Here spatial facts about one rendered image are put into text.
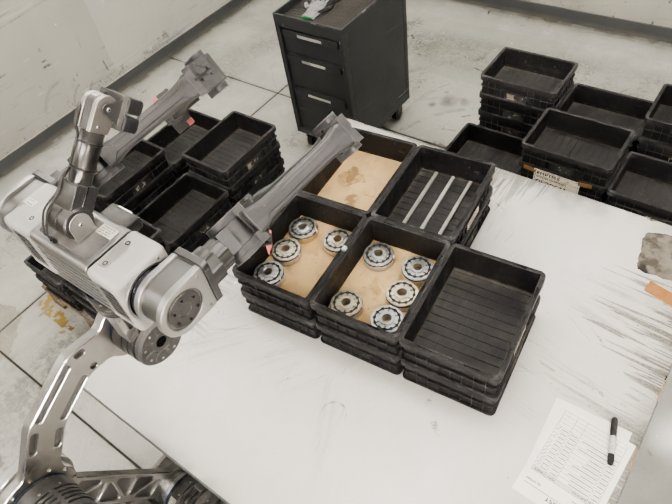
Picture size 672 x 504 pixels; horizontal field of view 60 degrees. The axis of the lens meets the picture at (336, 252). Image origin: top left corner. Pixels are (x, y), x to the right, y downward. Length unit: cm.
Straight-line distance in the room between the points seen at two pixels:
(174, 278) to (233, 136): 207
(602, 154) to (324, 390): 173
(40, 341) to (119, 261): 217
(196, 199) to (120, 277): 189
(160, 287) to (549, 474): 115
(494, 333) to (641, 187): 139
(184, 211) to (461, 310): 164
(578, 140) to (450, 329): 146
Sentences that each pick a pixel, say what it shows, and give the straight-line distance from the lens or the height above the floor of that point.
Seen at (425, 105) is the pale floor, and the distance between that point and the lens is 400.
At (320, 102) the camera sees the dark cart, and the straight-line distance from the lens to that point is 345.
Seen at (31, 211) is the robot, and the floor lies 153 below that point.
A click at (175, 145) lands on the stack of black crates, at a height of 38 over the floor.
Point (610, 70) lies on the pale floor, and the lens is 440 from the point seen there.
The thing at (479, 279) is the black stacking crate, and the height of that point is 83.
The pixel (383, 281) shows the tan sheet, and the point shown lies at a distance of 191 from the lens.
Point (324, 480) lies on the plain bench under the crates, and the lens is 176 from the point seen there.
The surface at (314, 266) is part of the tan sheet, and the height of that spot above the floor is 83.
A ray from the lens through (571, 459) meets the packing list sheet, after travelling 181.
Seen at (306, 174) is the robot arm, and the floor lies 149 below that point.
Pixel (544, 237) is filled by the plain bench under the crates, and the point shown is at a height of 70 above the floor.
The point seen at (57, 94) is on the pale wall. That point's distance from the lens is 460.
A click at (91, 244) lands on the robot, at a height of 153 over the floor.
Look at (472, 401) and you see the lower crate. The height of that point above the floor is 74.
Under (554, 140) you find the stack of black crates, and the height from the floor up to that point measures 49.
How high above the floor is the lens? 235
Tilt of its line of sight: 49 degrees down
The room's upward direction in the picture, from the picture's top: 11 degrees counter-clockwise
